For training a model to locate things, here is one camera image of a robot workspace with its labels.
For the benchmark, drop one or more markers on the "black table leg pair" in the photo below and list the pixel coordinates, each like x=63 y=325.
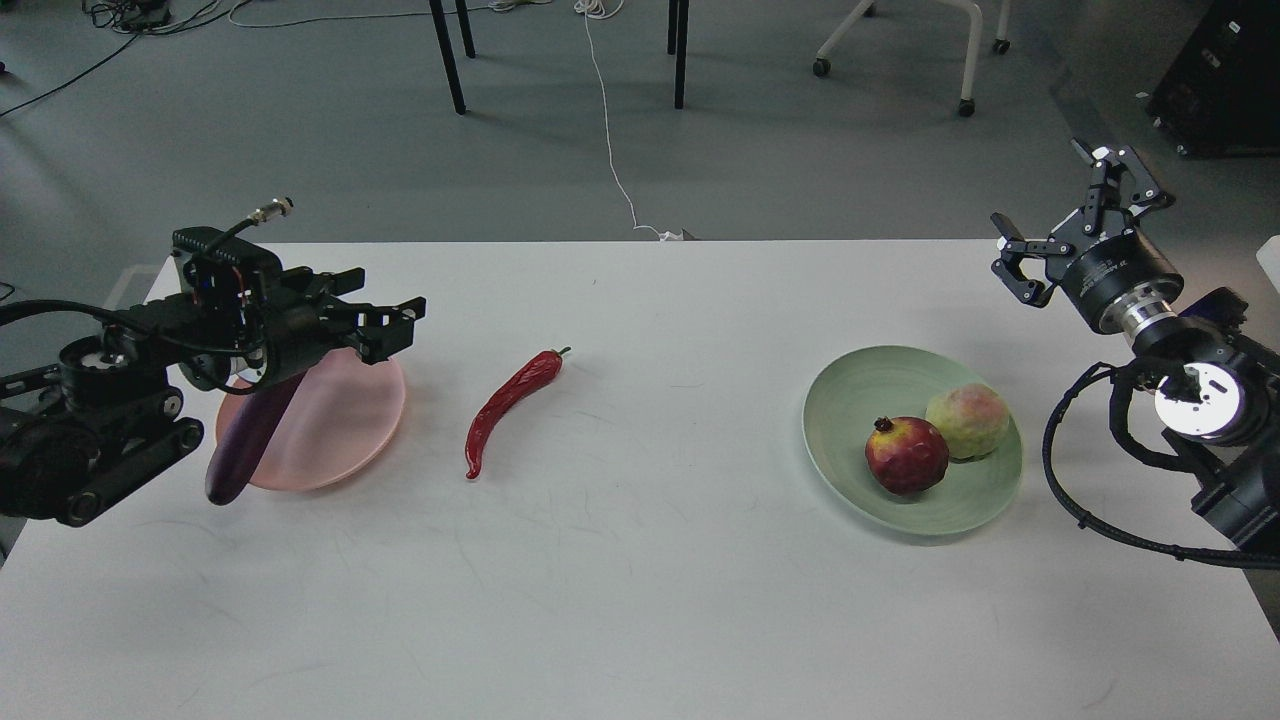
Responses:
x=677 y=40

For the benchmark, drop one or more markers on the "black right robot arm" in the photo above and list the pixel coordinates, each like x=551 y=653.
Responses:
x=1198 y=397

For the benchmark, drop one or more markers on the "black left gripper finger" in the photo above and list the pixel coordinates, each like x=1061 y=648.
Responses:
x=374 y=332
x=304 y=282

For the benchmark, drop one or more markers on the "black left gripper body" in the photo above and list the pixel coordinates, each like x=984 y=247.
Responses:
x=252 y=314

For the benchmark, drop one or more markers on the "pink plate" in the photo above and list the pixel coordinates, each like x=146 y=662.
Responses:
x=340 y=419

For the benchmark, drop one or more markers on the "black equipment cabinet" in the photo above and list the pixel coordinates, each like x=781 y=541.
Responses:
x=1220 y=96

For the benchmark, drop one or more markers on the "green yellow fruit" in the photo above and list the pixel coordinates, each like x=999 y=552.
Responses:
x=973 y=419

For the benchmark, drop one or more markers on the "red pomegranate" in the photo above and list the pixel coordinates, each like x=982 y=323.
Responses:
x=906 y=454

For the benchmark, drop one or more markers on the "purple eggplant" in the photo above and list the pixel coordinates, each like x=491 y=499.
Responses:
x=246 y=440

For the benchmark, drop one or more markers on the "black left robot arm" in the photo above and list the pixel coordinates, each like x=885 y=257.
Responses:
x=105 y=419

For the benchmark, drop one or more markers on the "green plate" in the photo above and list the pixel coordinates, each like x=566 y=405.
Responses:
x=865 y=430

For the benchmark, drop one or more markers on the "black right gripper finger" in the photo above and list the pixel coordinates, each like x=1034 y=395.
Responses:
x=1121 y=190
x=1014 y=248

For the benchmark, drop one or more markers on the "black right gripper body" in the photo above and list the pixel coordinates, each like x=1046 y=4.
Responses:
x=1118 y=283

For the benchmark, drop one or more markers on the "red chili pepper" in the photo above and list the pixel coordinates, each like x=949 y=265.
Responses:
x=539 y=371

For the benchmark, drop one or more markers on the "white wheeled chair base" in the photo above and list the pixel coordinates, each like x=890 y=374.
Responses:
x=949 y=55

